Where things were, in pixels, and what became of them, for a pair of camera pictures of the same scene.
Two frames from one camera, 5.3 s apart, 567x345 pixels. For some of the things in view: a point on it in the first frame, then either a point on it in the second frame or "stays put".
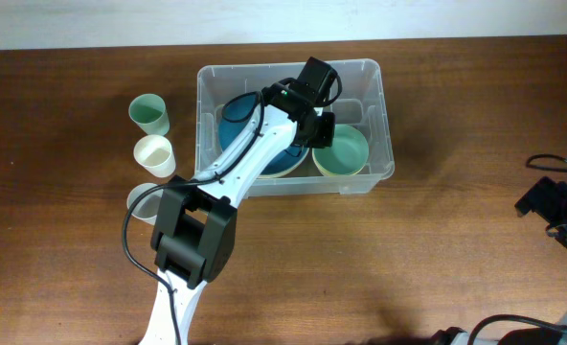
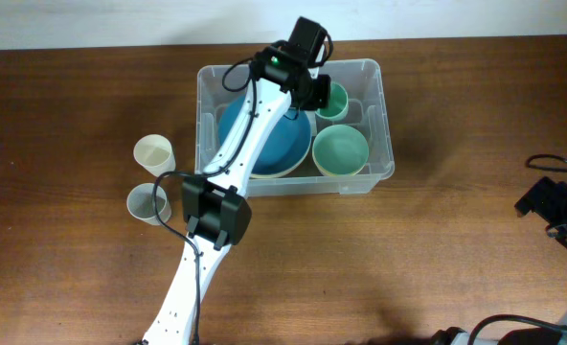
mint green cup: x=148 y=111 -> x=338 y=106
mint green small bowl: x=347 y=155 stays put
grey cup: x=147 y=206 stays put
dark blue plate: x=236 y=114 stays put
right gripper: x=545 y=198 stays put
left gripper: x=327 y=138 -> x=324 y=99
